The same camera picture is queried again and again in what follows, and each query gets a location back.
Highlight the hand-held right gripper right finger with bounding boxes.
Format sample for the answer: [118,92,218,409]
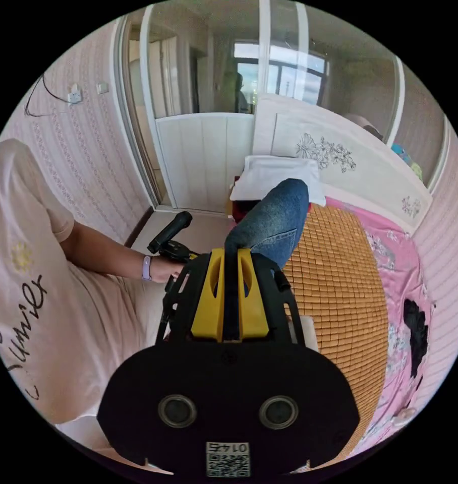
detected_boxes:
[238,248,270,339]

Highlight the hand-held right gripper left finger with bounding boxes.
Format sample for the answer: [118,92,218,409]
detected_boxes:
[191,248,225,339]

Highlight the blue jeans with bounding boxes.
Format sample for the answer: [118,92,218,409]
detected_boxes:
[224,178,310,271]

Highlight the person's left forearm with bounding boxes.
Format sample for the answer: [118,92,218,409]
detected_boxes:
[62,219,153,282]

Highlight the person's left hand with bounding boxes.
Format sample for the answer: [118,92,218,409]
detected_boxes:
[151,256,186,284]

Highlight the bed with woven mat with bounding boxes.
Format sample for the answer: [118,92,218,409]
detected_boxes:
[225,94,435,456]

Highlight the white pillow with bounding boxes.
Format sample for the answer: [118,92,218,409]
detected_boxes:
[229,154,327,208]

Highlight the person's body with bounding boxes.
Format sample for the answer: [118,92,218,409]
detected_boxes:
[0,138,166,425]

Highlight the black garment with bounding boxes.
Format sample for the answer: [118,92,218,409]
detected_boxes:
[403,298,431,380]

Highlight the window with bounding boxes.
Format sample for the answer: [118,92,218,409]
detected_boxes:
[232,40,328,107]

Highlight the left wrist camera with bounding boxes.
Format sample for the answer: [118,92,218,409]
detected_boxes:
[153,210,193,250]

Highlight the wall socket with black cable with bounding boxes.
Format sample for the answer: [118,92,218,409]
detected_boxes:
[24,74,84,118]

